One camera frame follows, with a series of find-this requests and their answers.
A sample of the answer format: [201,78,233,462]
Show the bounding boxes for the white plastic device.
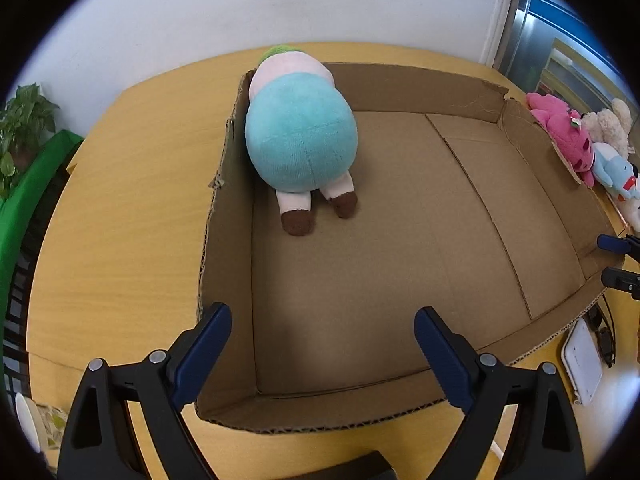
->
[560,318,604,406]

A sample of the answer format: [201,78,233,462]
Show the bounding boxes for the large potted green plant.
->
[0,82,61,198]

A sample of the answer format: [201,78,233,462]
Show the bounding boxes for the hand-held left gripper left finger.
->
[56,302,233,480]

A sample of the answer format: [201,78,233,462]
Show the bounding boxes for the glass door with metal frame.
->
[497,0,621,106]

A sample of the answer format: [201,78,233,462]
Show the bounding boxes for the black sunglasses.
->
[585,295,616,368]

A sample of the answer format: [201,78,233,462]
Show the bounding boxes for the leaf patterned white cup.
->
[14,392,68,456]

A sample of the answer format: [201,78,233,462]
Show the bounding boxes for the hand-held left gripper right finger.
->
[414,306,587,480]

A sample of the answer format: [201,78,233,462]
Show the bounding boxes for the shallow cardboard box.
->
[195,62,626,435]

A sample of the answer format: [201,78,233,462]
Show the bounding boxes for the black wire rack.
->
[2,255,36,401]

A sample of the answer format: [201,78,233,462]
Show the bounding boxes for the teal and pink plush toy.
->
[245,45,360,237]

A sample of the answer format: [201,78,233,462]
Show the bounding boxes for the cream plush toy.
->
[580,97,636,161]

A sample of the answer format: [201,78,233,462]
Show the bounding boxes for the beige cabinet behind glass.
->
[537,37,618,98]

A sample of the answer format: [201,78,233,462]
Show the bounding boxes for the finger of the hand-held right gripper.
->
[601,267,640,302]
[597,232,640,257]

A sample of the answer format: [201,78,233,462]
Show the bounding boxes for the green covered table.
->
[0,130,85,331]

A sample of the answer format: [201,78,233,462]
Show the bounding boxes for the light blue plush toy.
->
[591,141,640,233]

